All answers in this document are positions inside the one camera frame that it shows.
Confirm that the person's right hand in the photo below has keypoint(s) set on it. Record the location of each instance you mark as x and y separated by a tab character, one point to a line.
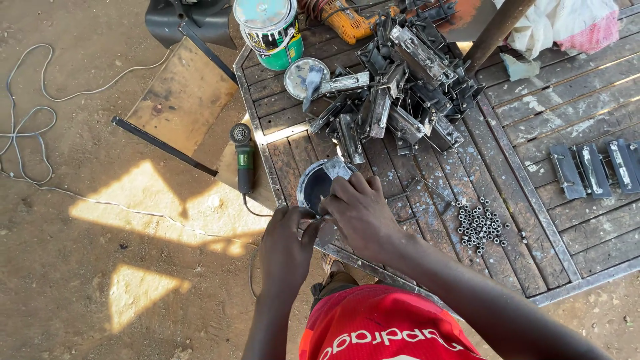
362	217

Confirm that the person's left hand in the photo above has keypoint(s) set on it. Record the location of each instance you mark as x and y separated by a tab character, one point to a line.
282	252

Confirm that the small metal piece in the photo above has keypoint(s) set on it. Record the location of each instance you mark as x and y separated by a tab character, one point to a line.
325	232

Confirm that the person's sandalled foot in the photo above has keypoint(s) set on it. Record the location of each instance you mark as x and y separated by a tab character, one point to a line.
331	262

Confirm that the round tin of black paint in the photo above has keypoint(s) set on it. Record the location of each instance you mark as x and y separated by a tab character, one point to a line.
315	187

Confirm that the person's dark trousers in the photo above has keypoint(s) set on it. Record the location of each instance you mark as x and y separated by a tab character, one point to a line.
332	285

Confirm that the thin metal rods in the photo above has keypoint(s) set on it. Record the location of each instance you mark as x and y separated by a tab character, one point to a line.
430	187

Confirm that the green angle grinder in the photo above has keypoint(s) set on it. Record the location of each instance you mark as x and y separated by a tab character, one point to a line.
244	160

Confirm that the person's red shirt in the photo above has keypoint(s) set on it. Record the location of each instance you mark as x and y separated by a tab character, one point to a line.
380	325

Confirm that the heap of small metal bushings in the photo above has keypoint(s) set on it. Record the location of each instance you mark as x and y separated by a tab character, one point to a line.
480	227

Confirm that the pile of painted metal brackets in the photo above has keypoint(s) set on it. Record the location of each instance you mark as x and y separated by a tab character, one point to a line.
405	90

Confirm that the paint-stained brush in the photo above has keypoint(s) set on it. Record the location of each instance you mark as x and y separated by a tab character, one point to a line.
313	85

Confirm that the round paint can lid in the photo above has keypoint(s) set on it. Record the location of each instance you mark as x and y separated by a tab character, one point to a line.
297	82

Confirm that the yellow power drill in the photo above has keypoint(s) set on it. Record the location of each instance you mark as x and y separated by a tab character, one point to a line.
352	21

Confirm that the green and white paint can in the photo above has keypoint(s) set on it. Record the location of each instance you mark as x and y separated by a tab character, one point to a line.
272	37

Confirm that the rusty brown metal pipe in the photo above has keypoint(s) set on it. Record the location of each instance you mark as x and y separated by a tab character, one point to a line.
495	35

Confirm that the orange rusty metal plate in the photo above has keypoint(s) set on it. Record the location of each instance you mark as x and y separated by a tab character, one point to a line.
467	15

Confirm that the black plastic chair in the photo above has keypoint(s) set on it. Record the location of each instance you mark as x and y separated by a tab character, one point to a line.
200	20

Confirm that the white and red cloth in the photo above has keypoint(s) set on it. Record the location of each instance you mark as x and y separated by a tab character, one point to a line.
565	22

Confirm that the rusty metal sheet with frame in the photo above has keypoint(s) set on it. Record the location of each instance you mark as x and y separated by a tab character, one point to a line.
185	95

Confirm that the flat grey metal bracket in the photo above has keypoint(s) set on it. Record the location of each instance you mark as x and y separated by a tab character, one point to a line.
595	171
567	172
624	165

